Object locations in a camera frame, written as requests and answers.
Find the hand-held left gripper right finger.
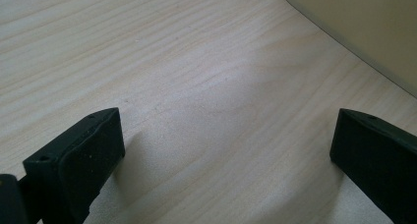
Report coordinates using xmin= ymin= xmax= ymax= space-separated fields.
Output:
xmin=329 ymin=107 xmax=417 ymax=224

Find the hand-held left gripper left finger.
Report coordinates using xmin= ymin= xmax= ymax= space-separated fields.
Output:
xmin=22 ymin=107 xmax=126 ymax=224

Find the beige plastic bin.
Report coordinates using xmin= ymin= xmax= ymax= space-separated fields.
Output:
xmin=280 ymin=0 xmax=417 ymax=99

